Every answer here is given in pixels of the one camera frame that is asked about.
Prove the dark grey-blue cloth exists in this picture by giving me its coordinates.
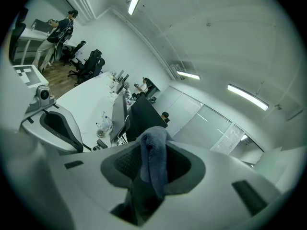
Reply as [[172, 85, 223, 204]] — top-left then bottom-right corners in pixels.
[[138, 126, 174, 201]]

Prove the grey fisheye camera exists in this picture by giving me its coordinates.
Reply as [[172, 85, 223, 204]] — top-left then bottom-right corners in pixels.
[[35, 85, 51, 100]]

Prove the black office chair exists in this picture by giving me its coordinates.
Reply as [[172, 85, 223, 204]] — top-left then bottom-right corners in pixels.
[[73, 48, 106, 86], [9, 7, 29, 63], [68, 40, 87, 66]]

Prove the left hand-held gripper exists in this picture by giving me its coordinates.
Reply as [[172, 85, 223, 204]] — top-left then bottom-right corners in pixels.
[[12, 65, 84, 154]]

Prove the black monitor left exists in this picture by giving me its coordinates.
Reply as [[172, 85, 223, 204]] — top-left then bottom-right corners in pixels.
[[109, 92, 128, 142]]

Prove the clear water bottle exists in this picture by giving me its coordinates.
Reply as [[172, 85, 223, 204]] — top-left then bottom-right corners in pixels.
[[95, 116, 113, 138]]

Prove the ceiling strip light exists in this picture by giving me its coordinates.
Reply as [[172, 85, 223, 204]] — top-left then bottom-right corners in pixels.
[[177, 70, 201, 81], [128, 0, 144, 16], [227, 84, 269, 111]]

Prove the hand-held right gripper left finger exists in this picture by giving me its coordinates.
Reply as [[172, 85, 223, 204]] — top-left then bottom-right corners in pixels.
[[51, 140, 142, 230]]

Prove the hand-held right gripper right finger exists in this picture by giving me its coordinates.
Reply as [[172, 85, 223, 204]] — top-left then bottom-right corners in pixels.
[[143, 139, 282, 230]]

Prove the ceiling air vent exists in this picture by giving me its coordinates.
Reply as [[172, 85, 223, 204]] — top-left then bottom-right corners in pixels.
[[170, 61, 194, 73]]

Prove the small black charger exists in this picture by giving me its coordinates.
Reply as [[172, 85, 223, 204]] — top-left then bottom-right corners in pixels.
[[95, 139, 108, 150]]

